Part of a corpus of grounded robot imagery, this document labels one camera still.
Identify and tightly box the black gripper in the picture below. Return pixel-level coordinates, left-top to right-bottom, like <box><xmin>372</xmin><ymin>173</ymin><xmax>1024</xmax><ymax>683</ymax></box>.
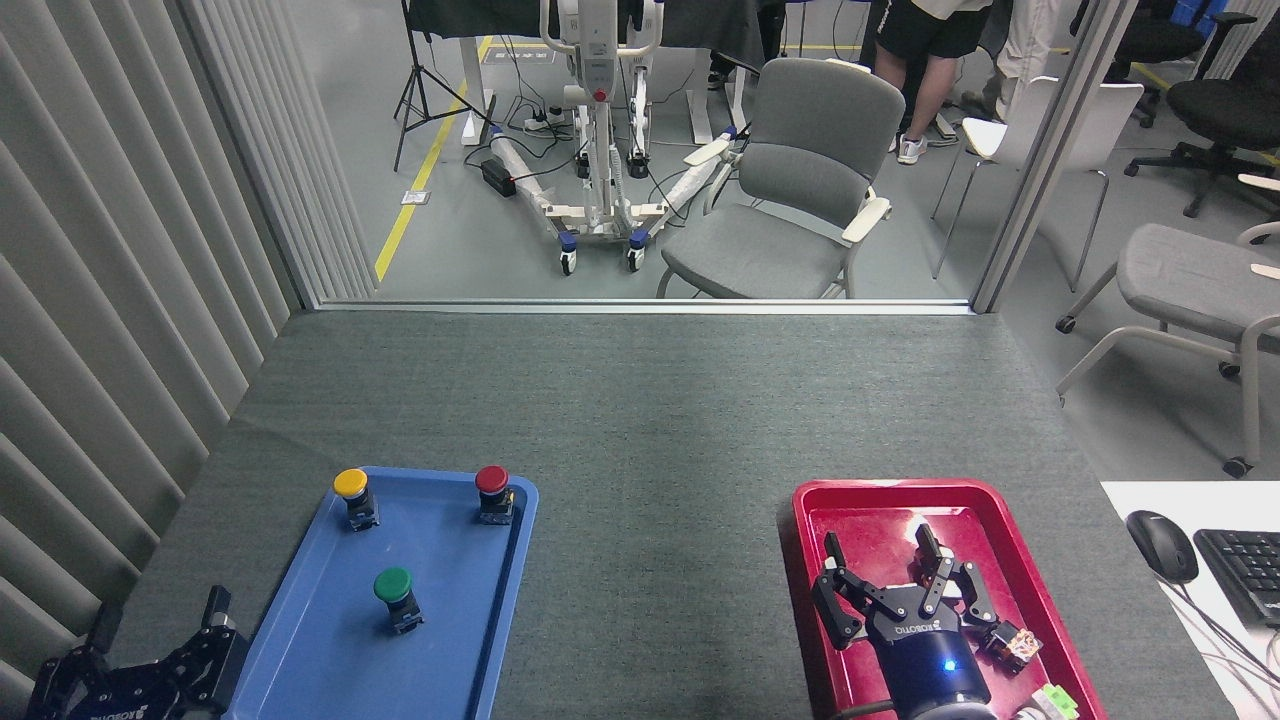
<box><xmin>811</xmin><ymin>522</ymin><xmax>1002</xmax><ymax>719</ymax></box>
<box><xmin>27</xmin><ymin>586</ymin><xmax>250</xmax><ymax>720</ymax></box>

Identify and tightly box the green push button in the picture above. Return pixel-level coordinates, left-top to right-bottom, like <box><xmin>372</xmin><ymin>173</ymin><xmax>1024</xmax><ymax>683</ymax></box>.
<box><xmin>373</xmin><ymin>566</ymin><xmax>425</xmax><ymax>636</ymax></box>

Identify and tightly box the yellow push button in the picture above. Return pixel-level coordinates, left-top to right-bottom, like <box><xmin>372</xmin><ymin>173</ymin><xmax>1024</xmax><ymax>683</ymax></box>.
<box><xmin>332</xmin><ymin>467</ymin><xmax>381</xmax><ymax>533</ymax></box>

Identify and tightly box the red push button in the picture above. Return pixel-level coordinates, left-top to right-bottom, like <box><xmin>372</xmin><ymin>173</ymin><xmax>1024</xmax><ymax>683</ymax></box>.
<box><xmin>474</xmin><ymin>465</ymin><xmax>517</xmax><ymax>526</ymax></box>

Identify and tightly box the red plastic tray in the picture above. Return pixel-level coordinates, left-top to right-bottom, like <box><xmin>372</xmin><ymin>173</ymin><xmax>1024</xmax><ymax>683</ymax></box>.
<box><xmin>778</xmin><ymin>478</ymin><xmax>1109</xmax><ymax>720</ymax></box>

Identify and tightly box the black computer mouse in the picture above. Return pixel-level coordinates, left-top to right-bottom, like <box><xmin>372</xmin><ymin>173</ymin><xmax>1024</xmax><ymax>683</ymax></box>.
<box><xmin>1126</xmin><ymin>510</ymin><xmax>1200</xmax><ymax>586</ymax></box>

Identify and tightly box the blue plastic tray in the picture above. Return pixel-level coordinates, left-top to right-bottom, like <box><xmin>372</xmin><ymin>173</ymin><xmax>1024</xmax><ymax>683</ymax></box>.
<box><xmin>222</xmin><ymin>465</ymin><xmax>541</xmax><ymax>720</ymax></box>

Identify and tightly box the black keyboard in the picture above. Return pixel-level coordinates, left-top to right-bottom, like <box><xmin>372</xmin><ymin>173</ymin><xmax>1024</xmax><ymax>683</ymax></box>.
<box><xmin>1193</xmin><ymin>528</ymin><xmax>1280</xmax><ymax>630</ymax></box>

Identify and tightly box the grey chair with cream armrests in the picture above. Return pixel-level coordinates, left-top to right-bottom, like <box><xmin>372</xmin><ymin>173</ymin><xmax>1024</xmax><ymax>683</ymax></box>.
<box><xmin>655</xmin><ymin>57</ymin><xmax>907</xmax><ymax>301</ymax></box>

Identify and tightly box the grey chair on castors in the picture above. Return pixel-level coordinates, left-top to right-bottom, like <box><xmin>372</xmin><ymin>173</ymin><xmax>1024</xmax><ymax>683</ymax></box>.
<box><xmin>1055</xmin><ymin>175</ymin><xmax>1280</xmax><ymax>479</ymax></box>

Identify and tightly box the white plastic chair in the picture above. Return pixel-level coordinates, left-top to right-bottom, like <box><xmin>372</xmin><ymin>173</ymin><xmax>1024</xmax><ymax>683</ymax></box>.
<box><xmin>930</xmin><ymin>75</ymin><xmax>1146</xmax><ymax>294</ymax></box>

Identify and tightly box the person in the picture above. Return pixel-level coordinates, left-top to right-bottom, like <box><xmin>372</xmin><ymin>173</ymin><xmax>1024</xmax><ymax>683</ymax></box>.
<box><xmin>960</xmin><ymin>0</ymin><xmax>1063</xmax><ymax>123</ymax></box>
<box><xmin>873</xmin><ymin>0</ymin><xmax>993</xmax><ymax>167</ymax></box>

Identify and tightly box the white stand on wheels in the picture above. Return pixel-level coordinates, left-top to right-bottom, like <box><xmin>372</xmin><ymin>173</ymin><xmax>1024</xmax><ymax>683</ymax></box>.
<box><xmin>490</xmin><ymin>0</ymin><xmax>743</xmax><ymax>277</ymax></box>

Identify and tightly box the black office chair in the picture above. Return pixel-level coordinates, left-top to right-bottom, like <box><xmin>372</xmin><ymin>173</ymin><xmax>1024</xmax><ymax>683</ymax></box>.
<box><xmin>1070</xmin><ymin>0</ymin><xmax>1257</xmax><ymax>129</ymax></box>
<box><xmin>1124</xmin><ymin>10</ymin><xmax>1280</xmax><ymax>220</ymax></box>

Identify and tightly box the black tripod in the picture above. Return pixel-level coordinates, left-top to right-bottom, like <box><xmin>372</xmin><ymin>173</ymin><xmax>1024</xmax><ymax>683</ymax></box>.
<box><xmin>393</xmin><ymin>0</ymin><xmax>497</xmax><ymax>173</ymax></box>

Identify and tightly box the desk with white legs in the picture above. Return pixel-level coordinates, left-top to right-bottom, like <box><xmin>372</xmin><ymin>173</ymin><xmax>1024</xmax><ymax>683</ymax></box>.
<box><xmin>405</xmin><ymin>0</ymin><xmax>773</xmax><ymax>149</ymax></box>

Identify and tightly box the black switch with orange part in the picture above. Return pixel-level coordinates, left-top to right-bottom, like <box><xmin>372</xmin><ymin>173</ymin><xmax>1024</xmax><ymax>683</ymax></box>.
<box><xmin>984</xmin><ymin>620</ymin><xmax>1043</xmax><ymax>673</ymax></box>

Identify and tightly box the white switch with green cap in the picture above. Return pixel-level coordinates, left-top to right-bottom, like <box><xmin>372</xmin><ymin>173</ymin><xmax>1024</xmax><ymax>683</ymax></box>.
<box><xmin>1010</xmin><ymin>683</ymin><xmax>1081</xmax><ymax>720</ymax></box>

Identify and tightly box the black mouse cable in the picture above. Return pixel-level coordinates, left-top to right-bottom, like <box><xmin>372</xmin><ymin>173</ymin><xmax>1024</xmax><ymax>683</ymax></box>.
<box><xmin>1165</xmin><ymin>580</ymin><xmax>1280</xmax><ymax>696</ymax></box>

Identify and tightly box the silver post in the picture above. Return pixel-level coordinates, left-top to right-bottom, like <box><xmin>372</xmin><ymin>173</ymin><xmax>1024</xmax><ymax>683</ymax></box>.
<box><xmin>970</xmin><ymin>0</ymin><xmax>1141</xmax><ymax>315</ymax></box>

